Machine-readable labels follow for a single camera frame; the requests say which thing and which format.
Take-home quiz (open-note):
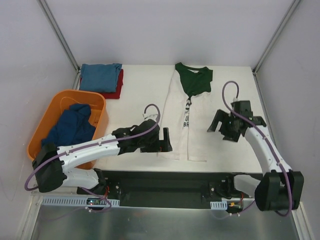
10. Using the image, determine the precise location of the dark blue t-shirt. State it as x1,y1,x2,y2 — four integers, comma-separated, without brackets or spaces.
41,103,96,147

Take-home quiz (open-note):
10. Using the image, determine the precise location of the white cable duct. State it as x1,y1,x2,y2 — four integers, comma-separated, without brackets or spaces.
42,196,120,208
210,200,228,211

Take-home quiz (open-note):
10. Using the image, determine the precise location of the folded red t-shirt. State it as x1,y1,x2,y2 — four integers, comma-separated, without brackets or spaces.
79,69,125,100

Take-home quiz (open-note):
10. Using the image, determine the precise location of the left aluminium frame post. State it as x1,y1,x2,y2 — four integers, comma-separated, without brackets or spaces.
37,0,81,73

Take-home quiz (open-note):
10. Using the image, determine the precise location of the right aluminium frame post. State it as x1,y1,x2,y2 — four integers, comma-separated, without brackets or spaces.
251,0,303,75

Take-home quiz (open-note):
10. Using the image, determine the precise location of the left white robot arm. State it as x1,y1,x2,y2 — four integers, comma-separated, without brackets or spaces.
32,119,173,195

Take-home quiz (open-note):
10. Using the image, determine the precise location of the folded light blue t-shirt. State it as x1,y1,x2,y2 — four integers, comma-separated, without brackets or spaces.
79,63,122,93

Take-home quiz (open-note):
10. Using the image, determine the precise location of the right white cable duct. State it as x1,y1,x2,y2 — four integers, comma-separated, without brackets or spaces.
210,200,228,211

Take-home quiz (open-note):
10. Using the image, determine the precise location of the aluminium front rail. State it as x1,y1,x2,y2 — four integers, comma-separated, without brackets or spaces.
29,176,305,208

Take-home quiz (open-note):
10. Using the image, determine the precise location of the aluminium frame post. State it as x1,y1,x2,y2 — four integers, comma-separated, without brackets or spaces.
37,0,81,73
251,0,303,75

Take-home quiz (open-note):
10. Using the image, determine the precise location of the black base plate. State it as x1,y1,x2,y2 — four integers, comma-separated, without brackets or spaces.
74,169,286,210

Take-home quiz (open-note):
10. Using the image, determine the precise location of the white and green t-shirt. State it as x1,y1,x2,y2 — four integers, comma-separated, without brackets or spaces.
157,62,214,162

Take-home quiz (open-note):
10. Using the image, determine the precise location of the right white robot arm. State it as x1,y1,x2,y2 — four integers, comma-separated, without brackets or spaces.
208,100,304,214

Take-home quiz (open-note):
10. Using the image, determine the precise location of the left white cable duct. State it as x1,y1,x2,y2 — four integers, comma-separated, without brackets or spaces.
42,196,120,208

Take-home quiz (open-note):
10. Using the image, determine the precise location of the orange plastic basket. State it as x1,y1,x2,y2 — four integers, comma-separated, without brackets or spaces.
26,89,109,161

